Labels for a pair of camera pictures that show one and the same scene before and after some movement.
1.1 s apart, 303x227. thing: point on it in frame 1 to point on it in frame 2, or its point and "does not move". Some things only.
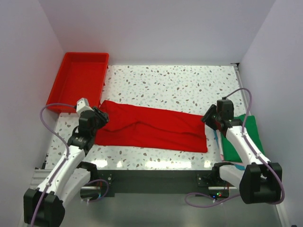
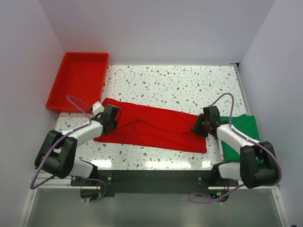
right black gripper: x=212 y=109 to x=196 y=126
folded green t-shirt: x=252 y=133 does not move
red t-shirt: x=133 y=126 does not move
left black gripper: x=103 y=117 to x=115 y=124
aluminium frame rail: x=167 y=210 does not move
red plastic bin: x=81 y=75 does not move
